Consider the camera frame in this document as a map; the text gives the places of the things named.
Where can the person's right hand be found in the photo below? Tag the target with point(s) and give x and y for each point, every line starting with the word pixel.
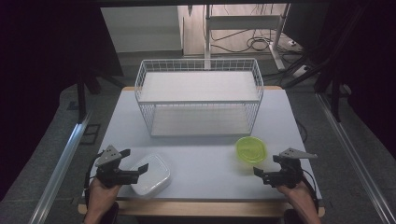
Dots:
pixel 295 192

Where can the person's left hand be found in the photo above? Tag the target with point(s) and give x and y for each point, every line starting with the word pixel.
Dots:
pixel 101 191

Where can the white cabinet panel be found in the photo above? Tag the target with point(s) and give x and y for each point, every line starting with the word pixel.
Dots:
pixel 141 29

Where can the clear container with green lid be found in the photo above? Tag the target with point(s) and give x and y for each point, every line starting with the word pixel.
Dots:
pixel 251 150

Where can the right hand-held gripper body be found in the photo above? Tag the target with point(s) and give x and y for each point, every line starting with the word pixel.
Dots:
pixel 288 174

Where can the white metal desk frame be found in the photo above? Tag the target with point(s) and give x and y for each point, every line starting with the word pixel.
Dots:
pixel 243 22

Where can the white power strip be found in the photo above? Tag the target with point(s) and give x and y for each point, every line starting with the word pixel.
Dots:
pixel 301 71

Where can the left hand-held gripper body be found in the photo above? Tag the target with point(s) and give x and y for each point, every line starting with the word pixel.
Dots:
pixel 109 174

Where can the white lidded food container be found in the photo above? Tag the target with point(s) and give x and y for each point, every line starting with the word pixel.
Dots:
pixel 151 175

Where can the aluminium floor rail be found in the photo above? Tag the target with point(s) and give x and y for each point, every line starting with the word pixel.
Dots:
pixel 59 172
pixel 355 158

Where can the black metal stand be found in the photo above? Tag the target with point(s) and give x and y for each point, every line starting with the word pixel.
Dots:
pixel 334 90
pixel 82 93

